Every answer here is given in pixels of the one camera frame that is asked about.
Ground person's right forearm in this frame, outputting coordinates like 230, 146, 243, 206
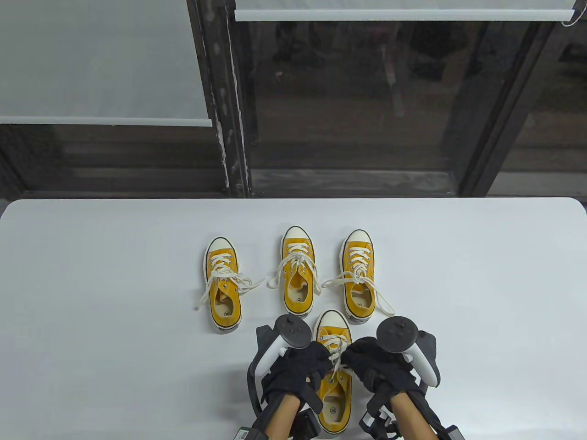
390, 392, 438, 440

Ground white blind cord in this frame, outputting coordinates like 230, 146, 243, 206
560, 0, 587, 27

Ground person's left forearm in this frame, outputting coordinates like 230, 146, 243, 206
266, 393, 301, 440

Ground person's left hand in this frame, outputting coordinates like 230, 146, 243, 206
261, 340, 333, 404

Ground white and grey controller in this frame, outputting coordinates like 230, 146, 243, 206
376, 316, 442, 389
254, 314, 311, 377

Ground black window post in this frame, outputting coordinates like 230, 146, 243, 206
459, 21, 558, 198
186, 0, 253, 198

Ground white roller blind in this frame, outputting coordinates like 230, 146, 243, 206
0, 0, 213, 128
235, 0, 576, 22

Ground person's right hand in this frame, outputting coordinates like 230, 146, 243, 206
342, 337, 425, 406

